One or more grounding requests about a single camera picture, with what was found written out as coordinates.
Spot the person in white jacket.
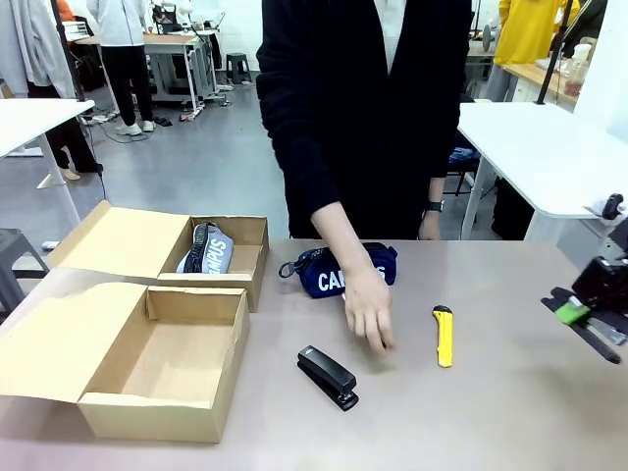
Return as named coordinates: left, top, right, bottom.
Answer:
left=86, top=0, right=158, bottom=136

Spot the clear plastic bottle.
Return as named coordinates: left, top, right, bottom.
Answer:
left=562, top=43, right=594, bottom=97

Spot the person in yellow top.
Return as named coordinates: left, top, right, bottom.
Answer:
left=485, top=0, right=574, bottom=103

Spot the person in grey hoodie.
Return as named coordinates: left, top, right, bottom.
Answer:
left=0, top=0, right=105, bottom=182

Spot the person's right hand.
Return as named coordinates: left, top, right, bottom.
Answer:
left=342, top=267, right=396, bottom=355

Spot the person's left hand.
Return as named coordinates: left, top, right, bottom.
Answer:
left=417, top=210, right=444, bottom=241

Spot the black chair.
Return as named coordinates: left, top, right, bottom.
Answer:
left=447, top=145, right=481, bottom=197

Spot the cardboard box with flap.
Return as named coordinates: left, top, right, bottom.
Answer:
left=47, top=199, right=270, bottom=314

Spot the white table with rounded corner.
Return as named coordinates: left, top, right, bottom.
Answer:
left=455, top=101, right=628, bottom=241

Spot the black bag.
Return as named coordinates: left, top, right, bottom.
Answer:
left=491, top=176, right=536, bottom=241

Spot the navy CAMPUS pencil case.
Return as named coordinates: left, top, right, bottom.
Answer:
left=278, top=241, right=398, bottom=299

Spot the yellow utility knife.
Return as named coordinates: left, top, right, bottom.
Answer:
left=432, top=304, right=455, bottom=369

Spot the person's black cardigan torso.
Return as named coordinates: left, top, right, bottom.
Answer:
left=254, top=0, right=475, bottom=241

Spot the wood-top workshop desk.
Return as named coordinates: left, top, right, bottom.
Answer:
left=76, top=29, right=220, bottom=115

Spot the black stapler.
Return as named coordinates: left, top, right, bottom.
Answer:
left=296, top=344, right=360, bottom=412

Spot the dark plastic stool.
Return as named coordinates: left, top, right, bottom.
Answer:
left=225, top=52, right=253, bottom=84

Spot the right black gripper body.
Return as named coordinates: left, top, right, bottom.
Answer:
left=571, top=254, right=628, bottom=312

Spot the wood-top white cabinet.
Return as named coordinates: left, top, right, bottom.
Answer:
left=502, top=57, right=581, bottom=104

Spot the white table with angled leg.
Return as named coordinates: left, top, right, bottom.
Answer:
left=0, top=99, right=96, bottom=222

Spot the grey metal stool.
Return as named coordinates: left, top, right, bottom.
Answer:
left=0, top=228, right=51, bottom=315

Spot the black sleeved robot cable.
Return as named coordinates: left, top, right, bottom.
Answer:
left=602, top=193, right=628, bottom=256

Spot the large open cardboard box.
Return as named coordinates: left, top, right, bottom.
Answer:
left=0, top=282, right=251, bottom=445

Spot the person's right forearm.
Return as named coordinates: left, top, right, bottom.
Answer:
left=309, top=194, right=378, bottom=276

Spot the thin black stand pole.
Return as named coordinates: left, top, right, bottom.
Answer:
left=535, top=0, right=584, bottom=107

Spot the grey CAMPUS pencil case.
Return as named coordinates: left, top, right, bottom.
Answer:
left=176, top=222, right=235, bottom=276

